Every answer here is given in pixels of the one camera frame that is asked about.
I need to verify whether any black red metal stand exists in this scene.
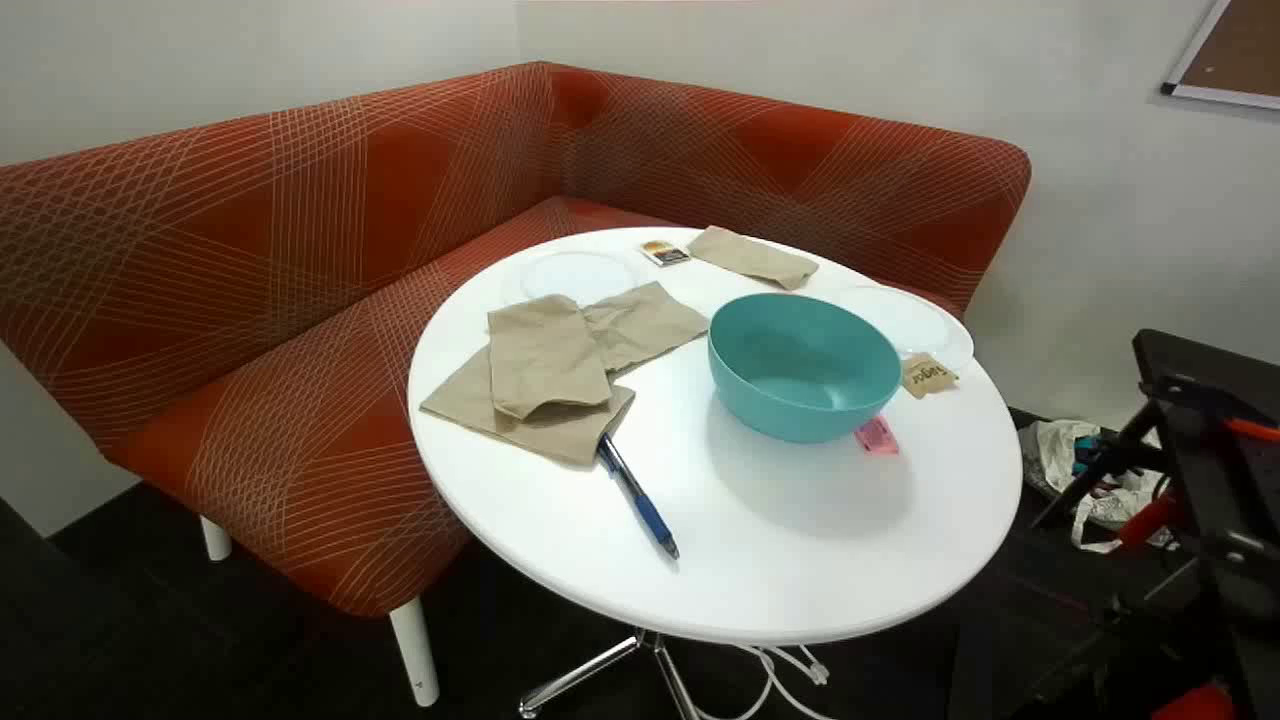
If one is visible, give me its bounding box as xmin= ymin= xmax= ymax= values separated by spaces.
xmin=1026 ymin=328 xmax=1280 ymax=720

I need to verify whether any framed cork board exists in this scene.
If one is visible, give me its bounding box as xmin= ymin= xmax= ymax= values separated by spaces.
xmin=1155 ymin=0 xmax=1280 ymax=116

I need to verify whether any large flat brown napkin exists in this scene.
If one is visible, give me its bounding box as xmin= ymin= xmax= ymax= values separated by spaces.
xmin=417 ymin=339 xmax=642 ymax=472

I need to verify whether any chrome table base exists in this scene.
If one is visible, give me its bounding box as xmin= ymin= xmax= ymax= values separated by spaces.
xmin=515 ymin=628 xmax=832 ymax=720

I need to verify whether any blue ballpoint pen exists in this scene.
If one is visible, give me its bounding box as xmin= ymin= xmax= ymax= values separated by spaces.
xmin=592 ymin=438 xmax=686 ymax=565

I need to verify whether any red patterned corner sofa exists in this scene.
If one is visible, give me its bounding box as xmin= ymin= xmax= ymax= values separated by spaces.
xmin=0 ymin=57 xmax=1036 ymax=713

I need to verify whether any small rectangular brown napkin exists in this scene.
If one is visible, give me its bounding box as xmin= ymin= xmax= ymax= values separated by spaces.
xmin=686 ymin=219 xmax=826 ymax=294

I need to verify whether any folded brown napkin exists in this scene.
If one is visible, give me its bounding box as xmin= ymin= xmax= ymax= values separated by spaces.
xmin=483 ymin=294 xmax=620 ymax=425

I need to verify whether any creased brown napkin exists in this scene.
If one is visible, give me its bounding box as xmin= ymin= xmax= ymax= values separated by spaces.
xmin=579 ymin=282 xmax=712 ymax=375

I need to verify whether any white crumpled bag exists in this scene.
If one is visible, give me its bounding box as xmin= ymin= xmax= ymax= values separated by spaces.
xmin=1015 ymin=418 xmax=1139 ymax=561

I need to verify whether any pink sweetener packet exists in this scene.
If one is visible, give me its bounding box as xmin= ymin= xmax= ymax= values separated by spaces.
xmin=852 ymin=413 xmax=905 ymax=459

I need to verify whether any teal plastic bowl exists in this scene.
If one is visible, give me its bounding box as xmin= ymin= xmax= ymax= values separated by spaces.
xmin=703 ymin=294 xmax=908 ymax=447

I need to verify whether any white round plate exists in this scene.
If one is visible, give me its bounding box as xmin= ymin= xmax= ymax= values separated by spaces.
xmin=515 ymin=249 xmax=653 ymax=309

